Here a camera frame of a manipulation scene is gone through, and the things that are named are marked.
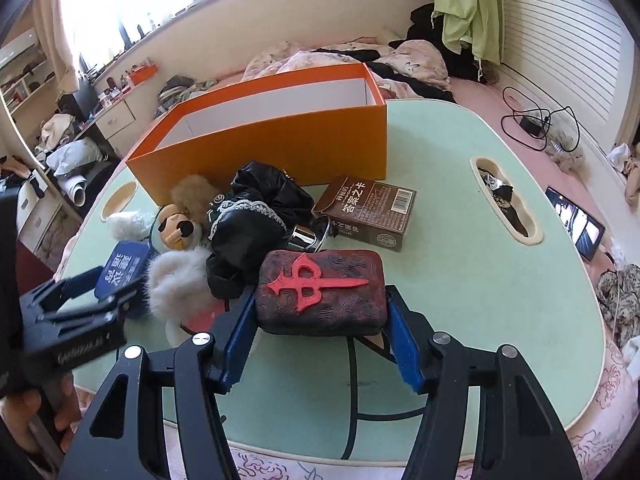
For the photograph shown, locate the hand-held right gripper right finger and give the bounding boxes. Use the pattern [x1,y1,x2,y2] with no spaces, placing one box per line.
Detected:
[385,285,583,480]

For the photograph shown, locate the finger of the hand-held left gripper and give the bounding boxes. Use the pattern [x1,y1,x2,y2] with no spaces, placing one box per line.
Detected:
[45,279,147,334]
[20,265,109,317]

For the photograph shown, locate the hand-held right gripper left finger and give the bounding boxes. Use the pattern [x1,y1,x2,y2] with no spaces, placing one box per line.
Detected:
[59,287,259,480]

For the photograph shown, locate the blue case with white print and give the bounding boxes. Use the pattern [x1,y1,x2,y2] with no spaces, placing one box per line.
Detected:
[94,241,152,319]

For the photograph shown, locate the dark red mahjong tile case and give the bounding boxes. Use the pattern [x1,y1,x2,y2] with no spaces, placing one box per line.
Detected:
[255,248,389,337]

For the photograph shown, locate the orange cardboard box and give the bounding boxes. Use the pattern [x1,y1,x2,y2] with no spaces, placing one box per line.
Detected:
[125,62,389,207]

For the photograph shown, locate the light green desktop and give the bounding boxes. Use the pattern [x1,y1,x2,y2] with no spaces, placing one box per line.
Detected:
[52,99,608,463]

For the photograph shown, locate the person's left hand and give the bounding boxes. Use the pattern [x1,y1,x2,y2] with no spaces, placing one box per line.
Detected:
[0,375,82,468]

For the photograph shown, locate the large white fluffy pompom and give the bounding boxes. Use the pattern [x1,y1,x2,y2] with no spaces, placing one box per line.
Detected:
[146,248,212,320]

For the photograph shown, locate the black lace-trimmed cloth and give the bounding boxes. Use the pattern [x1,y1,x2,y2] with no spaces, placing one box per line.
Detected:
[204,161,317,302]

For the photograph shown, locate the shiny metal cup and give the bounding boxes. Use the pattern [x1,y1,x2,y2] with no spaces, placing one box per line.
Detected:
[291,216,334,252]

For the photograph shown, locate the white clothes pile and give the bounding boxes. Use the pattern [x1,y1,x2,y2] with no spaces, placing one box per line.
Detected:
[39,114,103,178]

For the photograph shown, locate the brown card box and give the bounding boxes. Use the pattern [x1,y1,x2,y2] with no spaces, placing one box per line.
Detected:
[312,175,418,253]

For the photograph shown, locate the white drawer cabinet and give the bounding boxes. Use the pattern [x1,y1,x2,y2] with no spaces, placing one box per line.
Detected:
[94,97,139,137]

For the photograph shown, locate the smartphone with lit screen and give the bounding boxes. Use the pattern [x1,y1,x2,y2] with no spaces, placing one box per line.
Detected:
[543,185,606,262]

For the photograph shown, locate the small orange storage box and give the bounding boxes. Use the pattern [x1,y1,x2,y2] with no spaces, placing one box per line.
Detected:
[127,64,161,87]

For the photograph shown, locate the grey clothes pile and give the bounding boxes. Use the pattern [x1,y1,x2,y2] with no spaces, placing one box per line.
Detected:
[158,75,217,110]

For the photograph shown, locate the floral patterned cloth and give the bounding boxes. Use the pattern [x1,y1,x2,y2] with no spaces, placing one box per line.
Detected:
[595,264,640,348]

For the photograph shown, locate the pink floral quilt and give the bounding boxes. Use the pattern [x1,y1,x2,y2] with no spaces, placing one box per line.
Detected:
[244,36,453,102]

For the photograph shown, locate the black clothes pile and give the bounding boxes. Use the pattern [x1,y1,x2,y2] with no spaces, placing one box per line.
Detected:
[406,3,482,82]

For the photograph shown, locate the light green hanging garment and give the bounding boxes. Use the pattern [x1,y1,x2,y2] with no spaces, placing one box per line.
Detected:
[429,0,504,65]

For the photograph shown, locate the wall bookshelf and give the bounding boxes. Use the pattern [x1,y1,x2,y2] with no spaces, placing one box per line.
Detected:
[0,26,57,117]

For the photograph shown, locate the black charger cable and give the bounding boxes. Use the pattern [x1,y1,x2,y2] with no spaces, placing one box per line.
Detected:
[501,86,582,152]

